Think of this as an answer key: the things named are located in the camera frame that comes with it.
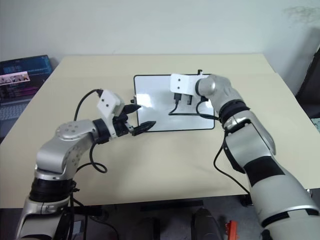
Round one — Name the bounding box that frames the open laptop computer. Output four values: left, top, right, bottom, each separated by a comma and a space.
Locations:
0, 54, 52, 126

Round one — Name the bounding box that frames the large dark rounded shape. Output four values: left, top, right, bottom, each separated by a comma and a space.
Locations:
191, 206, 221, 240

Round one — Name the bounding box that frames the orange plastic part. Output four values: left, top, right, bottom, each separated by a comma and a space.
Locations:
224, 220, 237, 240

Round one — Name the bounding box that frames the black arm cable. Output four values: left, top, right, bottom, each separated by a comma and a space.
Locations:
73, 88, 108, 174
168, 92, 252, 195

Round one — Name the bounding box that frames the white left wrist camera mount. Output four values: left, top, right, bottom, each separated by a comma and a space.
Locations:
96, 89, 126, 138

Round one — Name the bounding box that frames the grey box on floor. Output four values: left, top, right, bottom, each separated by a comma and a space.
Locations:
72, 219, 85, 235

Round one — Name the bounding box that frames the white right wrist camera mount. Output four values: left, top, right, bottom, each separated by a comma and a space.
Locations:
169, 73, 201, 97

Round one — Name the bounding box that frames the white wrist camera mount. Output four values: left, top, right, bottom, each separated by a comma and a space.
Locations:
169, 73, 201, 97
96, 89, 126, 138

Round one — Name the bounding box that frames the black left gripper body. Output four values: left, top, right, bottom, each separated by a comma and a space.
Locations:
112, 111, 135, 137

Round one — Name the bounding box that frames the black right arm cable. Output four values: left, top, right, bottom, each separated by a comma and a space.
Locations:
168, 92, 252, 195

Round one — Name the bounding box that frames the black table leg foot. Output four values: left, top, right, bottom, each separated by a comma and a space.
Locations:
239, 194, 254, 207

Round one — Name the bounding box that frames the black-framed whiteboard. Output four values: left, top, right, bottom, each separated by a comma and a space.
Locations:
130, 74, 216, 132

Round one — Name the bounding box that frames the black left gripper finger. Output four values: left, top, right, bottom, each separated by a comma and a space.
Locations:
122, 104, 142, 115
131, 120, 157, 137

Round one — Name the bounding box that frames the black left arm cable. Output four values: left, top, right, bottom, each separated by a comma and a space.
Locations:
73, 88, 108, 174

